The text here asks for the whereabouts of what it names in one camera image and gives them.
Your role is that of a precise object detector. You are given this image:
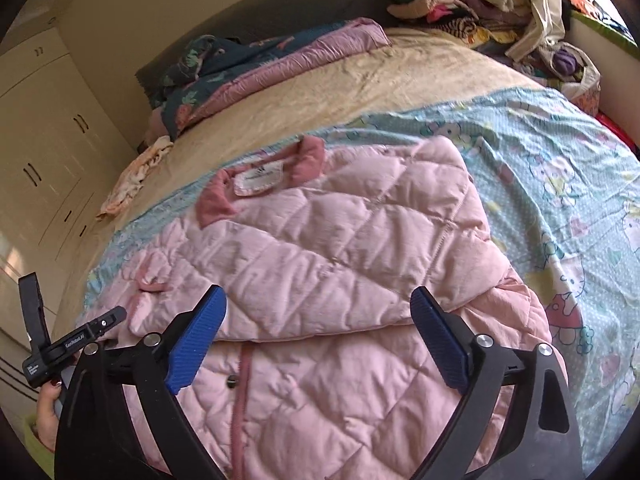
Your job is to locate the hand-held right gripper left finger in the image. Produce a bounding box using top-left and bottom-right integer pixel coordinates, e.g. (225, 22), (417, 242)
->
(54, 284), (230, 480)

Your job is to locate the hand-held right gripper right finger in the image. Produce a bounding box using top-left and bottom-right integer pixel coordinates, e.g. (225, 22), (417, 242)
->
(409, 286), (586, 480)

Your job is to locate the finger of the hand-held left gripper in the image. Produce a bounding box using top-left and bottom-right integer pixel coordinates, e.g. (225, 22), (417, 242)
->
(50, 306), (127, 361)
(18, 272), (52, 356)

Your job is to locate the pink quilted jacket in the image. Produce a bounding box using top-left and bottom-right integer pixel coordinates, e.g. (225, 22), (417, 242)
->
(95, 135), (568, 480)

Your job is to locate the pile of folded clothes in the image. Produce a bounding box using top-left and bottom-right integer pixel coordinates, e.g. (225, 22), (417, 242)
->
(387, 0), (541, 47)

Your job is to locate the person's left hand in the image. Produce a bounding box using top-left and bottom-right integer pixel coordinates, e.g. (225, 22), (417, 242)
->
(32, 378), (70, 453)

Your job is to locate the small peach printed garment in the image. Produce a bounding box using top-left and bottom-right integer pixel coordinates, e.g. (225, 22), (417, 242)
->
(96, 136), (175, 220)

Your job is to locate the cream wardrobe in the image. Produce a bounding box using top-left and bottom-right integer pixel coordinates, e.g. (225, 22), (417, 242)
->
(0, 25), (142, 411)

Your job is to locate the blue cartoon printed blanket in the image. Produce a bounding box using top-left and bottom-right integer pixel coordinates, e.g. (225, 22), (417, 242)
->
(82, 85), (640, 461)

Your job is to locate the dark floral quilt pink lining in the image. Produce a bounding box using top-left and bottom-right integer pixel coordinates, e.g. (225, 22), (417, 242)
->
(150, 17), (391, 141)

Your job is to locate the beige bed sheet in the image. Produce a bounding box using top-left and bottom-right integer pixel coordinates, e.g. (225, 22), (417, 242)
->
(97, 27), (543, 241)

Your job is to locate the beige bag with purple cloth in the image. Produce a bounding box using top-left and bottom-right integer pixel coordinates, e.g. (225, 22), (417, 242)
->
(520, 42), (603, 111)

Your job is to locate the cream curtain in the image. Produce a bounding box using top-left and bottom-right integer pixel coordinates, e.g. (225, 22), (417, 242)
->
(505, 0), (572, 62)

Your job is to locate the grey padded headboard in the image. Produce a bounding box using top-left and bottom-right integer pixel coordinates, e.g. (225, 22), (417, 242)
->
(135, 0), (398, 106)

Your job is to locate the colourful printed cloth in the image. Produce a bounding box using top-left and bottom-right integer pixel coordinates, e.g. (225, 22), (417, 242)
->
(565, 0), (637, 36)

